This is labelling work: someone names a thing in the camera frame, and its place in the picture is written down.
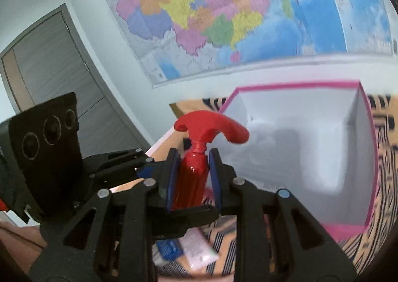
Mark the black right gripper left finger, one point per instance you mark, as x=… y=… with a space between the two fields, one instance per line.
x=110 y=238

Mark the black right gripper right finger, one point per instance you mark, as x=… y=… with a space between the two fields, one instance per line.
x=277 y=238

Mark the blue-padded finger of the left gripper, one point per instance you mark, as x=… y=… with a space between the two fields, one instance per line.
x=151 y=170

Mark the red spray bottle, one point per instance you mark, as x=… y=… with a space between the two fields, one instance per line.
x=202 y=127

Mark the pink cosmetic tube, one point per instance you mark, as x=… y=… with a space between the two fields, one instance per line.
x=197 y=250

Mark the blue white tube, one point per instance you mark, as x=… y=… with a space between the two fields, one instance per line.
x=170 y=249

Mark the orange patterned blanket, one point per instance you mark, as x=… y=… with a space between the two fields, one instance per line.
x=363 y=247

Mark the pink white storage box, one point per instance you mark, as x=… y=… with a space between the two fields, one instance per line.
x=315 y=139

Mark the grey door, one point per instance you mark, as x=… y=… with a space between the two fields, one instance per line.
x=47 y=60

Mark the colourful wall map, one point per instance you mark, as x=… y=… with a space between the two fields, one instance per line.
x=173 y=39

